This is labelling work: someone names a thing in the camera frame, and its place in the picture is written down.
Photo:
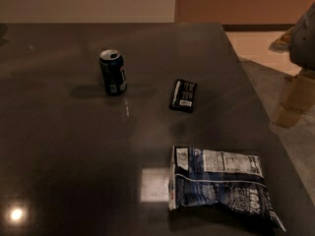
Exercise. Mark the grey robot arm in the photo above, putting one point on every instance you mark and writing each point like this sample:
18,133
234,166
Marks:
302,42

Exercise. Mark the blue and white chip bag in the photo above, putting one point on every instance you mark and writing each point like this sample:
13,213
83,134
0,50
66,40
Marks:
235,181

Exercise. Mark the dark blue soda can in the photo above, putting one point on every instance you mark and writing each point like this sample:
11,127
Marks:
112,68

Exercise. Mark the black rxbar chocolate wrapper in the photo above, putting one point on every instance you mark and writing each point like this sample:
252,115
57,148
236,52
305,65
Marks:
183,96

